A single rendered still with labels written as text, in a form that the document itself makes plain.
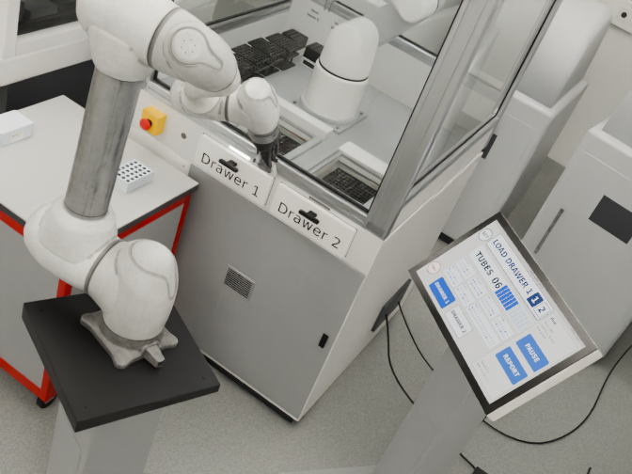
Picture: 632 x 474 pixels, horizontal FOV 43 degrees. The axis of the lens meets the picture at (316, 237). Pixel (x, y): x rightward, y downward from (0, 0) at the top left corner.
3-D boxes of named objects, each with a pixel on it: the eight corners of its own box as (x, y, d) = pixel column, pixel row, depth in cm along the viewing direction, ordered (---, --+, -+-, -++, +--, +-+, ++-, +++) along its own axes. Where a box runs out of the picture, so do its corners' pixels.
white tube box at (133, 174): (125, 193, 249) (128, 183, 247) (106, 179, 252) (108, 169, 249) (152, 181, 259) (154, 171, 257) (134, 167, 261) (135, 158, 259)
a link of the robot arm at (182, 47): (251, 52, 163) (196, 21, 165) (229, 28, 145) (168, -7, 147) (219, 108, 164) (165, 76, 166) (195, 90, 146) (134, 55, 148)
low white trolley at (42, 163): (42, 423, 265) (71, 253, 221) (-86, 321, 280) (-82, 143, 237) (155, 338, 310) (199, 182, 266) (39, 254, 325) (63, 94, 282)
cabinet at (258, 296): (294, 435, 294) (370, 278, 248) (88, 285, 320) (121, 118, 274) (401, 315, 368) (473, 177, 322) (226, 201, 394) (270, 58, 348)
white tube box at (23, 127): (1, 148, 247) (2, 134, 244) (-19, 134, 250) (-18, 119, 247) (32, 135, 257) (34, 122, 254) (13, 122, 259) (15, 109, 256)
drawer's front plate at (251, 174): (262, 207, 257) (272, 180, 250) (193, 162, 264) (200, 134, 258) (265, 205, 258) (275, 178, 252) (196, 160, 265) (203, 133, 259)
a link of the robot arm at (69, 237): (80, 308, 190) (6, 261, 192) (119, 276, 203) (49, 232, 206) (159, 19, 146) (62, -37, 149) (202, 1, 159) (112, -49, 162)
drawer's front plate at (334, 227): (342, 259, 249) (355, 231, 242) (268, 211, 256) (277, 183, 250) (345, 256, 250) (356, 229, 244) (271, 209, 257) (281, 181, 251)
